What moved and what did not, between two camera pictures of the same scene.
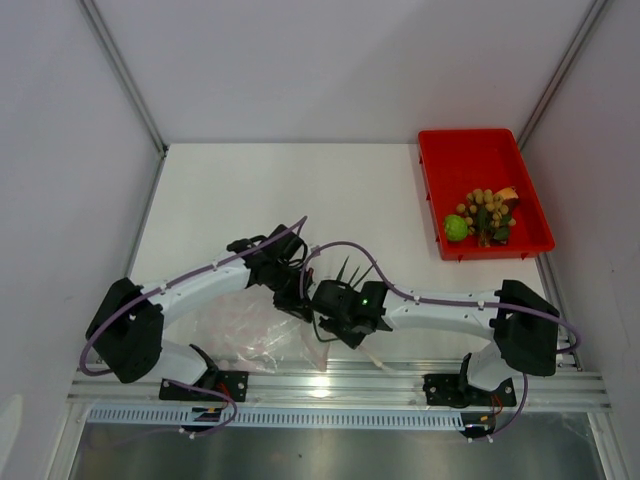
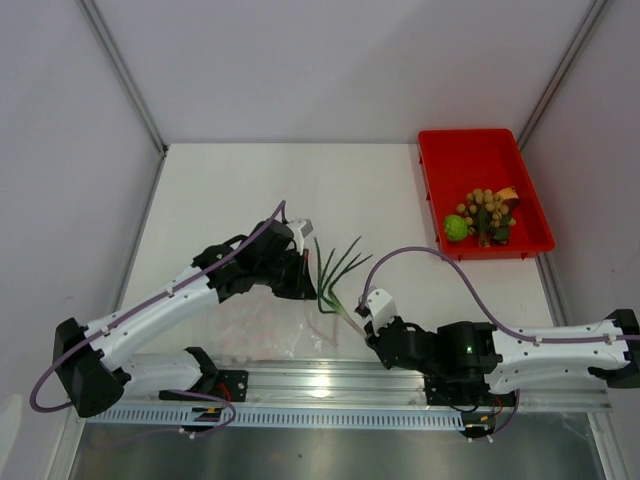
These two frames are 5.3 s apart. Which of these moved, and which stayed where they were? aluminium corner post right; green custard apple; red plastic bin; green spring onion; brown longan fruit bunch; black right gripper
Moved: green spring onion; black right gripper
Stayed: red plastic bin; brown longan fruit bunch; aluminium corner post right; green custard apple
